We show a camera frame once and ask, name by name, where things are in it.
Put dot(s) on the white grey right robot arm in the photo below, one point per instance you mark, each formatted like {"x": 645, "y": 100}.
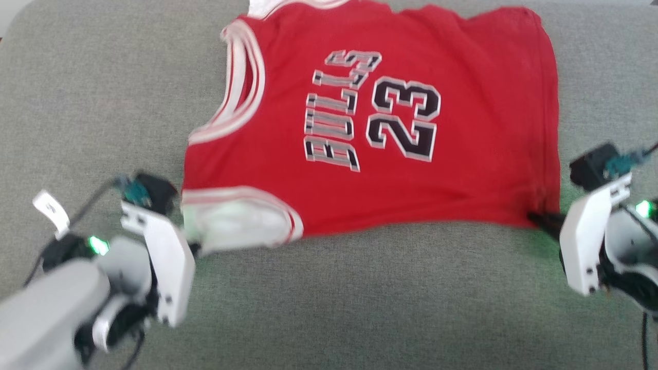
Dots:
{"x": 632, "y": 257}

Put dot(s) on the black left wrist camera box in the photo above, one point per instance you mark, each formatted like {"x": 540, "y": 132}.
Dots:
{"x": 153, "y": 191}

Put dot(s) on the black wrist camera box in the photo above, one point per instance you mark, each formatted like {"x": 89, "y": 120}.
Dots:
{"x": 596, "y": 165}
{"x": 153, "y": 191}

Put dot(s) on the red Bulls 23 jersey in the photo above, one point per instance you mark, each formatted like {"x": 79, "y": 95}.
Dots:
{"x": 462, "y": 169}

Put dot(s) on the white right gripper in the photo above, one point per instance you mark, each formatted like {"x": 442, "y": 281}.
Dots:
{"x": 583, "y": 241}

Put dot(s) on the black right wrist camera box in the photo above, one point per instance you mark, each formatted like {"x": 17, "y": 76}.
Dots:
{"x": 596, "y": 165}

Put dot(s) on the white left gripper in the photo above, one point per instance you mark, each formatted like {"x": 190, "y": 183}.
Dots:
{"x": 167, "y": 257}

